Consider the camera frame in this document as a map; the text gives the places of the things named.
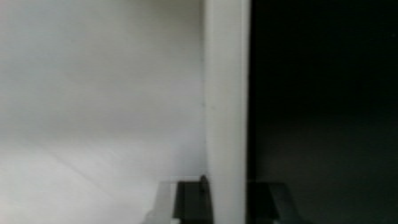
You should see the white square table top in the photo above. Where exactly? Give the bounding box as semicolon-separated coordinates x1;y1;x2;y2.
0;0;251;224

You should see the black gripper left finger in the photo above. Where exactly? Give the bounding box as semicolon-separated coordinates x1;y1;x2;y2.
173;176;214;224

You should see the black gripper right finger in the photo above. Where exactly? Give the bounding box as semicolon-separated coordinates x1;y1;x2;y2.
248;182;305;224

